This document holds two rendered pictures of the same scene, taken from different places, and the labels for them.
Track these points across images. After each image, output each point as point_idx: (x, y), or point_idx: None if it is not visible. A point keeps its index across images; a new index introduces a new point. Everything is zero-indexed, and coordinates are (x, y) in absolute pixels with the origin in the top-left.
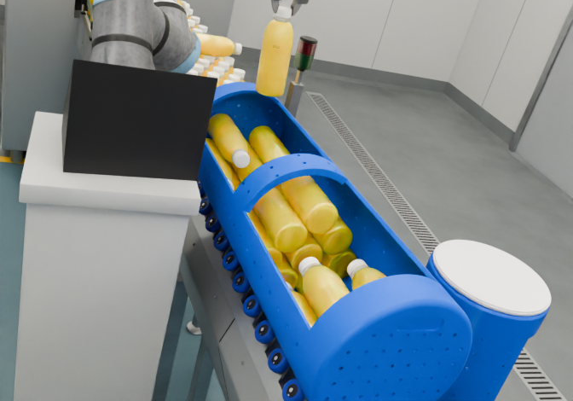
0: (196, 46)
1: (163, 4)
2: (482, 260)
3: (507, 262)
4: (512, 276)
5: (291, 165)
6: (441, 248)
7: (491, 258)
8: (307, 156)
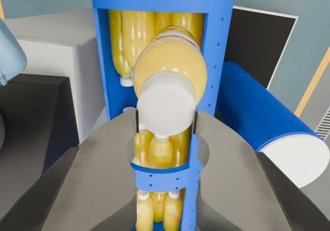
0: (1, 75)
1: None
2: (296, 156)
3: (316, 158)
4: (301, 169)
5: (139, 183)
6: (275, 144)
7: (307, 154)
8: (157, 178)
